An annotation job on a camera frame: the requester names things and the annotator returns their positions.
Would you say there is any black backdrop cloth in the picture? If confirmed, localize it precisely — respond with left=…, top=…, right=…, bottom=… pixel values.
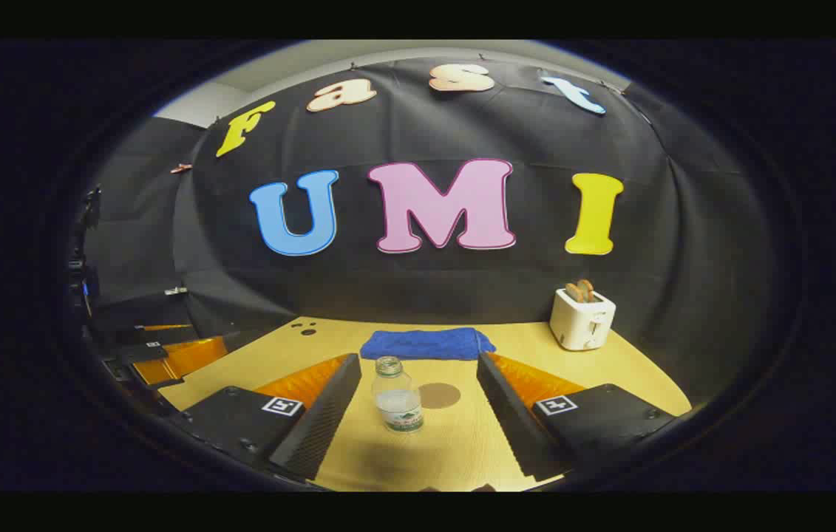
left=81, top=53, right=784, bottom=415

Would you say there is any round brown coaster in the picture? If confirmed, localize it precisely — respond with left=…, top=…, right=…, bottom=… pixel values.
left=418, top=382, right=462, bottom=410

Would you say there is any clear plastic water bottle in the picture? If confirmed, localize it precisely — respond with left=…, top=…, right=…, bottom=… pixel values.
left=371, top=355, right=425, bottom=434

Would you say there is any white toaster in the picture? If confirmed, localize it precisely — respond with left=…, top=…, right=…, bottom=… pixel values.
left=549, top=287, right=617, bottom=352

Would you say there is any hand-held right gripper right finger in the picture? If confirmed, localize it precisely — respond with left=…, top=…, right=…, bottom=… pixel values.
left=476, top=352, right=678, bottom=480

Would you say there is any dark equipment stand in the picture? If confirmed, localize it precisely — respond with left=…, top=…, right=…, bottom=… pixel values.
left=65, top=185, right=103, bottom=320

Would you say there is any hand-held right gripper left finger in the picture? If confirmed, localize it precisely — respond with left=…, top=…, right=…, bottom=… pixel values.
left=166, top=353, right=363, bottom=482

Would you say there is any blue towel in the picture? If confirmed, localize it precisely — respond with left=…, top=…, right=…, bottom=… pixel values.
left=359, top=327, right=497, bottom=362

